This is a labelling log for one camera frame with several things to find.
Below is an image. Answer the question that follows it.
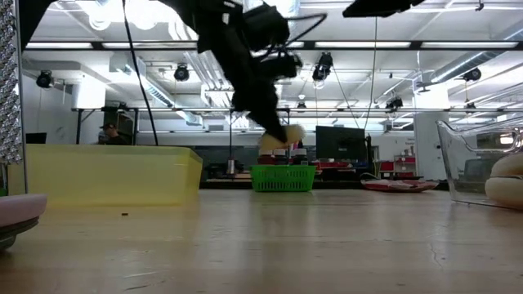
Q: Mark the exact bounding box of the green plastic basket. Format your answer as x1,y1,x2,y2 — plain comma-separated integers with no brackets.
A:
249,164,318,193

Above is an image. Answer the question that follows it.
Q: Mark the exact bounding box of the dark colouring bottle black tip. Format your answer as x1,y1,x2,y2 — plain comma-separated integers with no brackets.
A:
292,147,309,166

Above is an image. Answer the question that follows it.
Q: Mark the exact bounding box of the yellow translucent plastic bin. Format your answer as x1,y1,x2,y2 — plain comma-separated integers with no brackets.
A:
7,143,204,207

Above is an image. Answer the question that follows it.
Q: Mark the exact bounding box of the red snack packet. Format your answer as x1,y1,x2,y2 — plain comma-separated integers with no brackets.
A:
361,178,440,194

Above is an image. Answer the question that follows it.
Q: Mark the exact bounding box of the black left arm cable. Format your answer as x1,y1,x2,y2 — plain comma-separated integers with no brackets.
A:
121,0,159,147

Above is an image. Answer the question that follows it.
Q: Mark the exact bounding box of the black monitor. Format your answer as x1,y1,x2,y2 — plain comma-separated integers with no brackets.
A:
315,125,367,163

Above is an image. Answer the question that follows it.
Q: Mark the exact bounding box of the clear plastic bin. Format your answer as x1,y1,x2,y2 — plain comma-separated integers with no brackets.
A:
435,115,523,212

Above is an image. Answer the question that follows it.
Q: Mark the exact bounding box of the person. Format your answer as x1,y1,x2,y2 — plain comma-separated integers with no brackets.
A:
97,122,128,146

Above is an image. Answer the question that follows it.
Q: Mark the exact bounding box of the pink and chrome toaster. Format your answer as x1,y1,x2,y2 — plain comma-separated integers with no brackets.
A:
0,0,49,250

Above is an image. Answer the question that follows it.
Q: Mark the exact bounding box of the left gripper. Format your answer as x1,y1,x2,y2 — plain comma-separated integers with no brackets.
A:
197,11,304,145

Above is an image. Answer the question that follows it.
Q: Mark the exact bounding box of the black overhead crossbeam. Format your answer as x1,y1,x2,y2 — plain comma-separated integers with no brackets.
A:
24,40,523,51

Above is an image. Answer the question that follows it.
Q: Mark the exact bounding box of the mint green frosted donut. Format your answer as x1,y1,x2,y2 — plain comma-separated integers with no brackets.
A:
259,124,306,151

